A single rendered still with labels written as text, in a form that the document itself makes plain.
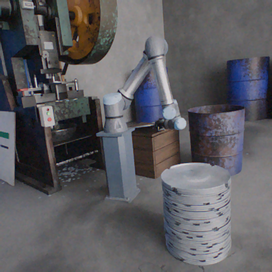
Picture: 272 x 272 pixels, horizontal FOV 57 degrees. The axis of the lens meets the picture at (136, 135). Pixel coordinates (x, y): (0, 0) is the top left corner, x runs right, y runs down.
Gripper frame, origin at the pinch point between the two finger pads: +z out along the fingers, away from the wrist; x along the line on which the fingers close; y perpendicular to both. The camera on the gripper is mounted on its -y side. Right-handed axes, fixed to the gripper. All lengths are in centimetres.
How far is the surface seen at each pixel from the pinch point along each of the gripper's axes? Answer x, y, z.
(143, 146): 14.9, 10.8, 4.7
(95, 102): -24, 32, 37
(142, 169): 33.3, 11.8, 10.3
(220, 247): 48, 30, -87
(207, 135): 12.6, -25.8, -25.7
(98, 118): -11, 32, 39
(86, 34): -84, 26, 51
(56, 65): -57, 58, 42
